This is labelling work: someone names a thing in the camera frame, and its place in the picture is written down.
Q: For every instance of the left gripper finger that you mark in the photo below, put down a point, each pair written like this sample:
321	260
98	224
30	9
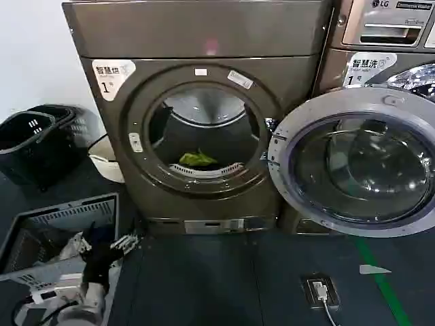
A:
125	239
127	248

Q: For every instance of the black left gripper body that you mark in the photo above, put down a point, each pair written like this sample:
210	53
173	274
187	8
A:
98	263

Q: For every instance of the dark cloth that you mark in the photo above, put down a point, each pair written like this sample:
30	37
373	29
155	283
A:
91	234

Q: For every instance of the white grey crumpled cloth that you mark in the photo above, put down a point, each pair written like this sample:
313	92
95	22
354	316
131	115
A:
73	246

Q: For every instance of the grey plastic laundry basket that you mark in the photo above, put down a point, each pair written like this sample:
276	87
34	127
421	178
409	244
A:
71	212

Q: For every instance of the white round basin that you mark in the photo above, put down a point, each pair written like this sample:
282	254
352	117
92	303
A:
105	166

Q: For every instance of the green cloth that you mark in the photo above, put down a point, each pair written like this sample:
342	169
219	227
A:
197	158

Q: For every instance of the black plastic laundry basket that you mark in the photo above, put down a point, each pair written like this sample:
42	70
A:
23	149
79	125

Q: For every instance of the floor socket box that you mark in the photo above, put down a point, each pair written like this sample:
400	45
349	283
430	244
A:
319	290

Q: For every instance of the grey front-load dryer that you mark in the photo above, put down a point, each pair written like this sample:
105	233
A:
190	40

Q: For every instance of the round glass dryer door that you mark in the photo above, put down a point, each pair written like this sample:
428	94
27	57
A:
360	169

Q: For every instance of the white floor arrow sticker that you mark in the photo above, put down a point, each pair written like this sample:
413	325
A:
372	269

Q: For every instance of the green floor tape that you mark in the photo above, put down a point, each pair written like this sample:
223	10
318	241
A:
380	282

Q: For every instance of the grey machine with drawer panel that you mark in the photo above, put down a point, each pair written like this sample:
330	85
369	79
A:
380	30

